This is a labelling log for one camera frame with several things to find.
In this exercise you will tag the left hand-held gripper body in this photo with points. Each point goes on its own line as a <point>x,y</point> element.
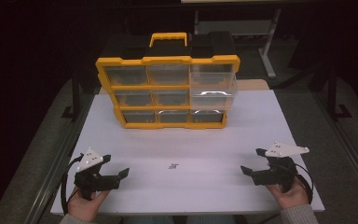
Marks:
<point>88,182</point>

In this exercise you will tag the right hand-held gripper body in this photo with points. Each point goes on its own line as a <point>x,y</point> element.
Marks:
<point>279,174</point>

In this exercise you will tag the small metal screw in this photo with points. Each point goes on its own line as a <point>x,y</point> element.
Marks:
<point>173,166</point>

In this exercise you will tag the large clear plastic drawer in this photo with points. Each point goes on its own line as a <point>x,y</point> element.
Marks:
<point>213,84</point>

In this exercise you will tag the yellow and black organizer case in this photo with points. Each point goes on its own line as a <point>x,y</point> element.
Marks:
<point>167,59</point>

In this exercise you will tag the person's left hand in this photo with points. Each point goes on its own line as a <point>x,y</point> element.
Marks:
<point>85,208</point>

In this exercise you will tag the person's right hand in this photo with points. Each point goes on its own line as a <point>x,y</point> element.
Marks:
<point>292,199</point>

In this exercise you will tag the beige wooden board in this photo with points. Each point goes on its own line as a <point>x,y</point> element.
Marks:
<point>251,84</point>

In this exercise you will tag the set of small clear drawers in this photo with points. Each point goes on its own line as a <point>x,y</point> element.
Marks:
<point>127,76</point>

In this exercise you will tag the grey metal table frame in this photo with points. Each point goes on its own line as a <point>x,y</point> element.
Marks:
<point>265,53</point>

